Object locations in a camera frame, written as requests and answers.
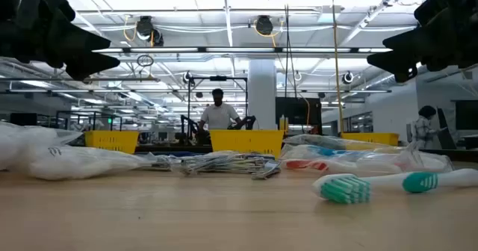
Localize person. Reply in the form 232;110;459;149
197;88;243;132
410;105;447;150

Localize black hanging cable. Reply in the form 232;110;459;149
282;0;299;99

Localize bagged white cotton pads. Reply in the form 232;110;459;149
0;122;29;172
14;125;84;158
28;145;150;181

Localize plastic toothbrush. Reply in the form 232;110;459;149
283;133;404;151

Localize blue white toothbrush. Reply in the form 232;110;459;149
279;143;412;162

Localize orange white toothbrush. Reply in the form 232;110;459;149
282;156;455;178

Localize green white toothbrush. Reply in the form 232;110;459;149
311;167;478;205

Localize black metal frame station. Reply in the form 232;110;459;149
186;75;249;132

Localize dark blue razor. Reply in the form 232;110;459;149
164;151;205;158

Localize white square column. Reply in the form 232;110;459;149
248;58;278;131

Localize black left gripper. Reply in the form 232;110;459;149
0;0;121;82

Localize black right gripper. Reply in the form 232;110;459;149
366;0;478;84

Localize computer monitor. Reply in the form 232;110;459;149
10;112;38;127

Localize black slanted panel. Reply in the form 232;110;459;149
436;107;457;150

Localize black wall screen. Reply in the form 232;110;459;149
454;99;478;131

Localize yellow plastic basket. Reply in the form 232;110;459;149
340;131;400;150
84;130;140;155
208;129;285;159

